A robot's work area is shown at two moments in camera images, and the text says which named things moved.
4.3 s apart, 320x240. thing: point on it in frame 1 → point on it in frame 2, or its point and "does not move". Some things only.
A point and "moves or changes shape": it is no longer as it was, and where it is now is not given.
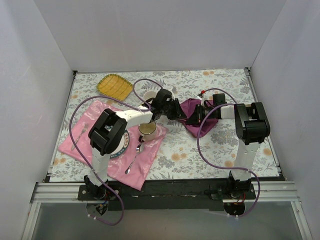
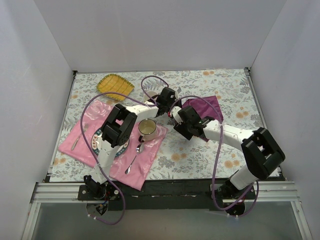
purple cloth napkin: x=199 y=130 moves or changes shape
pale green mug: x=149 y=95 does not move
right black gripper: x=197 y=114 → x=184 y=128
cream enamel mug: x=148 y=131 does not move
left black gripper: x=175 y=110 does not move
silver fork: x=84 y=128 does not move
